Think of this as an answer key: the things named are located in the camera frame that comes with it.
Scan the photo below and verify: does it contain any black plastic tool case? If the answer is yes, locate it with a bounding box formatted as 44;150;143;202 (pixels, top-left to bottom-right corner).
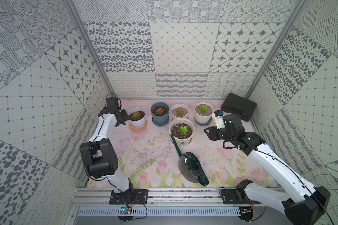
221;93;257;122

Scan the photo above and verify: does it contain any dark green watering can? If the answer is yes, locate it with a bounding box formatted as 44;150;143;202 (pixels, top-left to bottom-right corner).
171;134;209;187

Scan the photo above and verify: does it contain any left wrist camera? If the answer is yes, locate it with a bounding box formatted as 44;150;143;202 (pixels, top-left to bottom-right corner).
105;93;122;111

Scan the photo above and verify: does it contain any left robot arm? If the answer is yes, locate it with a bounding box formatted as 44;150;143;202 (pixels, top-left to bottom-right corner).
79;108;135;203

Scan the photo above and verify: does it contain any small green circuit board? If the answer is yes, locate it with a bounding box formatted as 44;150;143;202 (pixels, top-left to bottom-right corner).
118;207;133;222

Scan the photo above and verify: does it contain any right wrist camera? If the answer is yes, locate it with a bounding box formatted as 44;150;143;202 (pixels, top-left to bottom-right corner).
212;110;225;129

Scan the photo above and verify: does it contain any large white pot green succulent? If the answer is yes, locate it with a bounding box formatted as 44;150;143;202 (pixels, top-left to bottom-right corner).
169;118;195;147

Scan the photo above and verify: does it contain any floral pink table mat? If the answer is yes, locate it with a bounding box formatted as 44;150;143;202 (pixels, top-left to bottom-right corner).
110;99;277;188

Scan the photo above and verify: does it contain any white pot yellow-green succulent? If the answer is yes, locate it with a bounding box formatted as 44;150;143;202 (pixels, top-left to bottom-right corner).
128;107;146;128

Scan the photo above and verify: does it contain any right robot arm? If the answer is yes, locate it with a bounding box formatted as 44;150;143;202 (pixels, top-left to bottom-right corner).
205;110;330;225

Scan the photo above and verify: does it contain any white pot brown soil succulent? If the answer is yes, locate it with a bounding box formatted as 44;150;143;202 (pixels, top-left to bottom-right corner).
194;102;214;123

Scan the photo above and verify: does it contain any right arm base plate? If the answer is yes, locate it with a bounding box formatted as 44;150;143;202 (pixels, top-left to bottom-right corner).
219;187;261;205

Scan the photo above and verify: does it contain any terracotta saucer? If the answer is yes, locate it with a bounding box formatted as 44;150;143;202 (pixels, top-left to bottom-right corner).
129;121;147;133

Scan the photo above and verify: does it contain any blue-grey saucer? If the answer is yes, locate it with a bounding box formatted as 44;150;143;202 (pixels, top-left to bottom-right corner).
195;118;212;126

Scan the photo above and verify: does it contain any aluminium mounting rail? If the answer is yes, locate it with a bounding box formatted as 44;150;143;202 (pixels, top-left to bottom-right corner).
69;186;289;207

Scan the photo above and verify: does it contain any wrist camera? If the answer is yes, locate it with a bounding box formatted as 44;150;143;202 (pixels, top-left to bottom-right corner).
105;93;122;111
212;110;225;129

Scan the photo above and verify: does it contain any blue-grey pot red succulent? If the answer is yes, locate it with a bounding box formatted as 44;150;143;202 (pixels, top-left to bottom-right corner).
151;102;170;127

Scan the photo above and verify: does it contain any small white pot reddish succulent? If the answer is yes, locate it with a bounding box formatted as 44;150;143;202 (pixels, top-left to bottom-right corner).
171;104;189;120

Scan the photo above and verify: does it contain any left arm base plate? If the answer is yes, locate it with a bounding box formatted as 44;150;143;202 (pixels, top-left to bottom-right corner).
109;189;149;205

